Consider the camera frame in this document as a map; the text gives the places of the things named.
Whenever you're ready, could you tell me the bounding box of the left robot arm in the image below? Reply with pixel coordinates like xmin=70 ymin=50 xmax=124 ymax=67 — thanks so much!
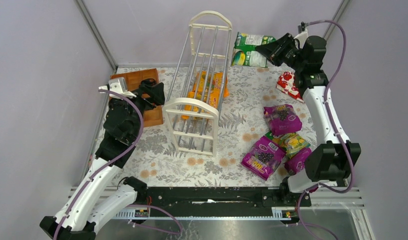
xmin=40 ymin=77 xmax=165 ymax=240

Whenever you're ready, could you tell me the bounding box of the orange candy bag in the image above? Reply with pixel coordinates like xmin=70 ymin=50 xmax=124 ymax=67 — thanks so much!
xmin=192 ymin=71 xmax=223 ymax=94
xmin=180 ymin=87 xmax=223 ymax=121

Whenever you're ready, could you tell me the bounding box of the cream and metal shelf rack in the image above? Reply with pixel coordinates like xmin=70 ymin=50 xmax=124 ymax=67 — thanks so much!
xmin=162 ymin=10 xmax=233 ymax=157

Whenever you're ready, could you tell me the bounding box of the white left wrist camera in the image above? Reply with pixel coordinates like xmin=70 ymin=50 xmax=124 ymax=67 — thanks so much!
xmin=98 ymin=77 xmax=137 ymax=99

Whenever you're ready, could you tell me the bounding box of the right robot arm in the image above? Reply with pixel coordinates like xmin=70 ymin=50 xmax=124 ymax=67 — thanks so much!
xmin=255 ymin=33 xmax=361 ymax=206

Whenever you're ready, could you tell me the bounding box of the yellow green candy bag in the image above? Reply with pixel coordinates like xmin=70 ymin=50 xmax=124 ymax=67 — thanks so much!
xmin=264 ymin=131 xmax=310 ymax=159

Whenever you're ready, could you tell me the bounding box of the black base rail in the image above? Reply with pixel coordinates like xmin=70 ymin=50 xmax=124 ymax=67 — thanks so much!
xmin=133 ymin=186 xmax=311 ymax=218

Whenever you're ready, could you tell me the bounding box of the red white heart bag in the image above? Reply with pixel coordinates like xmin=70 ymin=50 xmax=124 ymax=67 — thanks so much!
xmin=276 ymin=71 xmax=304 ymax=103

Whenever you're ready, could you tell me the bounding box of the green Fox's candy bag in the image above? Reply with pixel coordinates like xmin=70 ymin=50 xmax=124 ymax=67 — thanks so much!
xmin=231 ymin=32 xmax=276 ymax=68

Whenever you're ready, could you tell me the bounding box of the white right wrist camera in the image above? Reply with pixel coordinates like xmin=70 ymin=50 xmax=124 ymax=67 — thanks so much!
xmin=294 ymin=22 xmax=309 ymax=44

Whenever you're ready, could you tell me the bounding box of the floral table mat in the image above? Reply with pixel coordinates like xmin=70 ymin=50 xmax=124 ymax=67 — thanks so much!
xmin=109 ymin=66 xmax=316 ymax=187

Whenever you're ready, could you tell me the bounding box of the purple grape candy bag front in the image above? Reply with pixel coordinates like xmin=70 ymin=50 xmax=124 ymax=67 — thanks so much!
xmin=241 ymin=136 xmax=286 ymax=181

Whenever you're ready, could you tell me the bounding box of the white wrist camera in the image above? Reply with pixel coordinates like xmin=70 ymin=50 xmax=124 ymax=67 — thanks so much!
xmin=294 ymin=22 xmax=309 ymax=44
xmin=98 ymin=77 xmax=137 ymax=99

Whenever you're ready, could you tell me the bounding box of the brown wooden compartment tray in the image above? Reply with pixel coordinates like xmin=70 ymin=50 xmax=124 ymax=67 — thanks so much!
xmin=110 ymin=68 xmax=164 ymax=128

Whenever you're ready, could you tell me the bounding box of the purple grape candy bag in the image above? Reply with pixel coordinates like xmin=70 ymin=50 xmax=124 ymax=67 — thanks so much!
xmin=263 ymin=104 xmax=302 ymax=136
xmin=241 ymin=136 xmax=286 ymax=181
xmin=284 ymin=147 xmax=312 ymax=176

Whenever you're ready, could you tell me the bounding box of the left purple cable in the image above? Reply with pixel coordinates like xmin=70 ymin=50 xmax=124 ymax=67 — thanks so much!
xmin=53 ymin=88 xmax=145 ymax=240

